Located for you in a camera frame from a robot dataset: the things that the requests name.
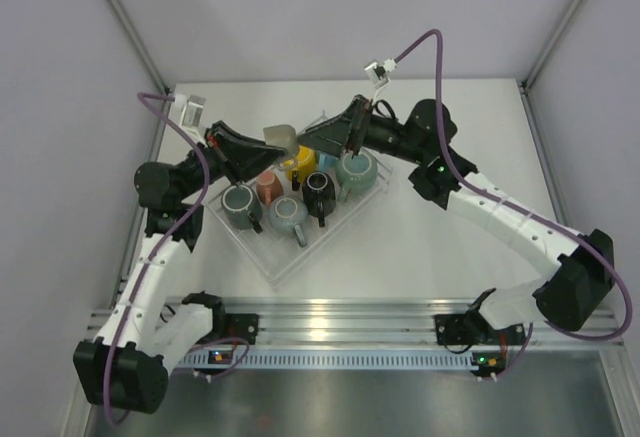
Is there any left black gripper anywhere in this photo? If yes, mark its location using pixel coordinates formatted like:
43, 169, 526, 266
177, 120, 286, 202

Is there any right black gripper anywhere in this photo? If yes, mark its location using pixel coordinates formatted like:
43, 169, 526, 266
296, 95, 426, 166

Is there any light blue mug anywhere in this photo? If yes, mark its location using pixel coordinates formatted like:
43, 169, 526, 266
317, 153, 338, 171

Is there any pink coral mug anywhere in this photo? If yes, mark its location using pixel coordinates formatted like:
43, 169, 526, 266
256, 170, 284, 207

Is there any yellow enamel mug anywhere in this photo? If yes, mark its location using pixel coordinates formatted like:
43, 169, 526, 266
283, 146, 316, 184

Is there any olive beige small mug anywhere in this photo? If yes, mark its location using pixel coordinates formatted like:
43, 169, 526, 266
263, 124, 299, 171

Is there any teal speckled ceramic mug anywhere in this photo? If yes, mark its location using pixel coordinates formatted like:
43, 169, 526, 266
335, 151, 378, 203

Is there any dark green cup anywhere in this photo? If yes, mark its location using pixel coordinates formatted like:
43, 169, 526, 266
221, 184, 263, 234

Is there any black mug white interior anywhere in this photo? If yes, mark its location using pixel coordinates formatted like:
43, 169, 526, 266
302, 171, 337, 228

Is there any dark grey glazed mug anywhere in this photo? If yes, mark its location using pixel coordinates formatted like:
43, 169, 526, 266
268, 196, 309, 248

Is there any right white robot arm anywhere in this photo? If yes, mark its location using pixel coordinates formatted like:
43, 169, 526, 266
298, 95, 614, 343

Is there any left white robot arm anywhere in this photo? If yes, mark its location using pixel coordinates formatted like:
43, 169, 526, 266
73, 121, 287, 414

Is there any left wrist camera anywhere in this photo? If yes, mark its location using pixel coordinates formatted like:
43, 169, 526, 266
174, 93, 206, 139

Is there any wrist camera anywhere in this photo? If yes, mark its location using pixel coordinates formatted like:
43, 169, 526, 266
174, 93, 206, 139
364, 58, 397, 102

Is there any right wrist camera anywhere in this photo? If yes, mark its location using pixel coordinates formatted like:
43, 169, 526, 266
364, 58, 397, 102

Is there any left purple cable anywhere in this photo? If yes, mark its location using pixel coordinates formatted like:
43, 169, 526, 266
104, 91, 251, 427

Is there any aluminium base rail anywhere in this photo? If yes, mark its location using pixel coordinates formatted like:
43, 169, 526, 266
80, 297, 624, 350

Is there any left aluminium frame post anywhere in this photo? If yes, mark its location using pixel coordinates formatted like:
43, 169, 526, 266
105, 0, 169, 94

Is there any aluminium frame post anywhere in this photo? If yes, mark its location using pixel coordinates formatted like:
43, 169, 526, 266
519, 0, 587, 96
105, 0, 169, 94

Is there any right aluminium frame post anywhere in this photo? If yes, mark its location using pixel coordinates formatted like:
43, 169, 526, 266
519, 0, 587, 96

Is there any perforated cable duct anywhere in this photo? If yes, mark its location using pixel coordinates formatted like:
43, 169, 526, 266
174, 347, 479, 371

